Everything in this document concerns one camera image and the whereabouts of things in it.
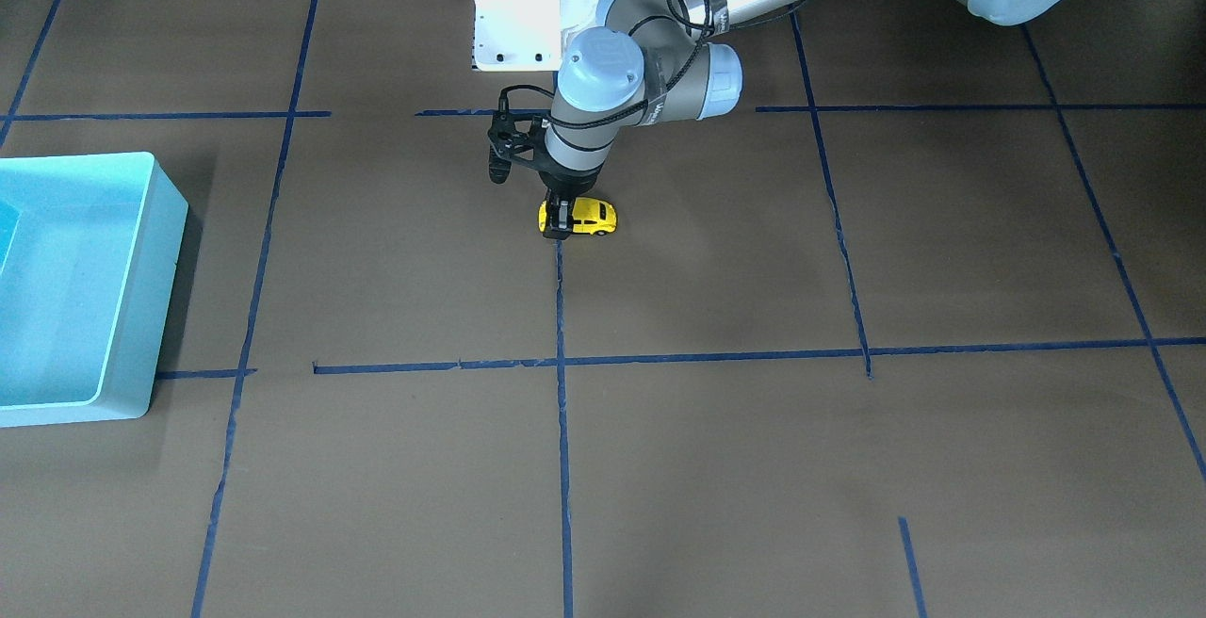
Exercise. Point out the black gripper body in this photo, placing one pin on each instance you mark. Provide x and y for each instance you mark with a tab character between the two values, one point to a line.
565	182

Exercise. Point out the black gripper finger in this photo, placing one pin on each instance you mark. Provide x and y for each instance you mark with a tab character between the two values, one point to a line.
557	220

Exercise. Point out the yellow beetle toy car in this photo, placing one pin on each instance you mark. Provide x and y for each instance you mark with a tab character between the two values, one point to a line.
590	217

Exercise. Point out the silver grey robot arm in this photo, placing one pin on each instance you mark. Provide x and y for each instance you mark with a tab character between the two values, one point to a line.
651	61

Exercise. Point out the light blue plastic bin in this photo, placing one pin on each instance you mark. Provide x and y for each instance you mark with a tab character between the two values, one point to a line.
90	249

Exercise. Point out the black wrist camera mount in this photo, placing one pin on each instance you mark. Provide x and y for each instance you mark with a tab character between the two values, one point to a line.
517	138

